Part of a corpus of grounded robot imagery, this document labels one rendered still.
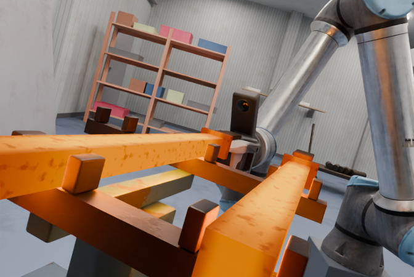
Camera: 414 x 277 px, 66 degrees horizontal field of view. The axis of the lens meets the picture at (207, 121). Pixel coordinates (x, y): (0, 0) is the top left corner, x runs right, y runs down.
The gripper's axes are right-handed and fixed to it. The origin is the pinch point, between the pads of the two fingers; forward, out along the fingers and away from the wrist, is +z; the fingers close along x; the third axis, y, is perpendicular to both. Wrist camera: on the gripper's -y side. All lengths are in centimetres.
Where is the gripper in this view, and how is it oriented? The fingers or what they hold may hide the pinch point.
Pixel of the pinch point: (219, 141)
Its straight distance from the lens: 48.2
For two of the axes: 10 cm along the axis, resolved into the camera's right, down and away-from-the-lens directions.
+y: -2.7, 9.6, 0.7
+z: -3.4, -0.3, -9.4
